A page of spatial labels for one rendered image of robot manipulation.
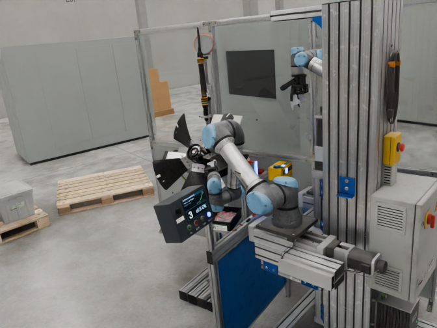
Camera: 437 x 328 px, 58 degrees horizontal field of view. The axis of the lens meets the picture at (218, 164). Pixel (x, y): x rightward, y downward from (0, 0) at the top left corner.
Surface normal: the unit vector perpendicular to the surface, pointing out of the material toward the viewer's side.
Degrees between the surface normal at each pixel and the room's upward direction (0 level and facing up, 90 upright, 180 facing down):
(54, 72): 90
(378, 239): 90
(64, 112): 90
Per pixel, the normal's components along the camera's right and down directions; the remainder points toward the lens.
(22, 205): 0.69, 0.26
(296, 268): -0.66, 0.29
